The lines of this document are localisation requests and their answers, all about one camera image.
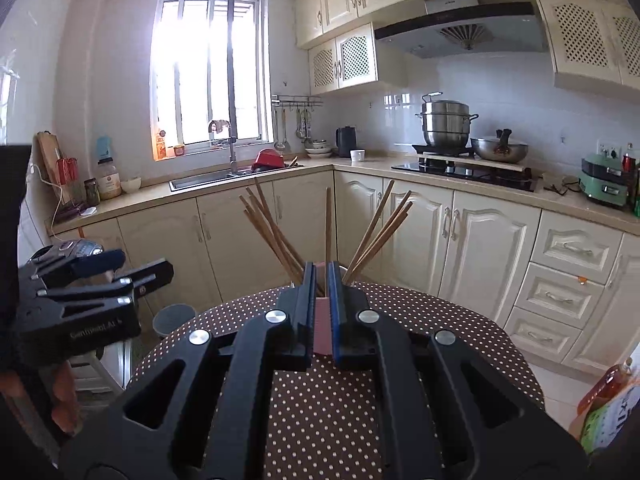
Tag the large glass jar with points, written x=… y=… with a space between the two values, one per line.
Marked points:
x=108 y=182

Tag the green white printed package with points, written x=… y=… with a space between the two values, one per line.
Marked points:
x=610 y=425

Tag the wooden board under pots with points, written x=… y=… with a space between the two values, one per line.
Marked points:
x=480 y=161

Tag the red label bottle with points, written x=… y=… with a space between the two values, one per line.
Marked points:
x=629 y=170

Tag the metal utensil rail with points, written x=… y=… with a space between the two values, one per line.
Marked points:
x=297 y=97

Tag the orange bottle by window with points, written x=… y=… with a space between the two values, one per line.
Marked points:
x=160 y=147

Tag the black range hood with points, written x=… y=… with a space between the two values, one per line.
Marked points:
x=450 y=30

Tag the black glass gas stove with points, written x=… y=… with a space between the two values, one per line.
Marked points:
x=475 y=177

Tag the small jar by window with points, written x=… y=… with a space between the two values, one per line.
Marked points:
x=179 y=150

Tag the white metal rack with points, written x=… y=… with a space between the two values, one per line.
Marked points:
x=100 y=370

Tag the hanging metal skimmer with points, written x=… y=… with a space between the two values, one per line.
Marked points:
x=301 y=132

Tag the cream lattice door cabinet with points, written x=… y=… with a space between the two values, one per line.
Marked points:
x=355 y=57
x=580 y=35

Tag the chrome sink faucet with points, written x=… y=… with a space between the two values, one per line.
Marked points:
x=232 y=155

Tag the stainless steel sink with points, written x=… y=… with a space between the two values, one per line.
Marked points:
x=200 y=180

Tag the green bottle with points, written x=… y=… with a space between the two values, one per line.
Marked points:
x=636 y=190

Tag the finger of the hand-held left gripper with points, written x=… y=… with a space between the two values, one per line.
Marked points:
x=150 y=275
x=102 y=261

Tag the small white bowl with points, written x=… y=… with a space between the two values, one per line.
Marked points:
x=131 y=186

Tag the white wall socket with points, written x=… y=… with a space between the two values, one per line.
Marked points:
x=609 y=149

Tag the grey rice cooker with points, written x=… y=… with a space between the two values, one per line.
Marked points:
x=75 y=249

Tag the red pot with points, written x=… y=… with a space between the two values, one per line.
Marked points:
x=267 y=159

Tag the stack of white bowls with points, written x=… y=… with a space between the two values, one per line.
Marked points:
x=318 y=151

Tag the cream wall cabinet row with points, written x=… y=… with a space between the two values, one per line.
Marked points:
x=340 y=0

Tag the orange plastic bottle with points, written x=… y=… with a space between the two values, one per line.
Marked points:
x=607 y=385

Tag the pink cylindrical cup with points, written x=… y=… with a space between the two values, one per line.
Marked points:
x=322 y=325

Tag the metal wok with lid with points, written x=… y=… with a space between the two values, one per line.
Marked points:
x=497 y=152

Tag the hanging metal ladle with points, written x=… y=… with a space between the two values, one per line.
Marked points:
x=280 y=146

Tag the cream cabinet drawer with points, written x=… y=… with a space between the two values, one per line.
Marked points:
x=557 y=295
x=575 y=252
x=540 y=335

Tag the brown polka dot tablecloth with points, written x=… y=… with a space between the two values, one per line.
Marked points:
x=325 y=410

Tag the cream stove base cabinet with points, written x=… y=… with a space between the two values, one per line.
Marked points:
x=490 y=245

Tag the wooden cutting board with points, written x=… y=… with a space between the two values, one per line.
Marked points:
x=47 y=160

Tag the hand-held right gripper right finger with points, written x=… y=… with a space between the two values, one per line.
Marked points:
x=336 y=320

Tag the sliding kitchen window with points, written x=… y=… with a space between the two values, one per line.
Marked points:
x=200 y=85

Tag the blue box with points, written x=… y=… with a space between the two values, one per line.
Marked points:
x=103 y=147

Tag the cream sink base cabinet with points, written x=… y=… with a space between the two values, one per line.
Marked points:
x=240 y=230

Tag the stainless steel steamer pot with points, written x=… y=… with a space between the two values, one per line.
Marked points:
x=445 y=125

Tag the green electric cooker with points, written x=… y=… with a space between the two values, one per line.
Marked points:
x=602 y=180

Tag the bunch of wooden chopsticks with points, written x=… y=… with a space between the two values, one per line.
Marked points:
x=328 y=230

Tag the small dark jar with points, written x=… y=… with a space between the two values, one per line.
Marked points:
x=91 y=194

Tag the white mug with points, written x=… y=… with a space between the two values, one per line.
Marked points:
x=357 y=156

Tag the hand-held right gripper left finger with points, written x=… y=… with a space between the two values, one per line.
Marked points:
x=309 y=320

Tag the white plastic bin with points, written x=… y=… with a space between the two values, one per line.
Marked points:
x=172 y=317

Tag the dark electric kettle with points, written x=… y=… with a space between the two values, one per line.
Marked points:
x=345 y=142

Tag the person's left hand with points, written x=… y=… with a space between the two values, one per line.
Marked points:
x=65 y=395

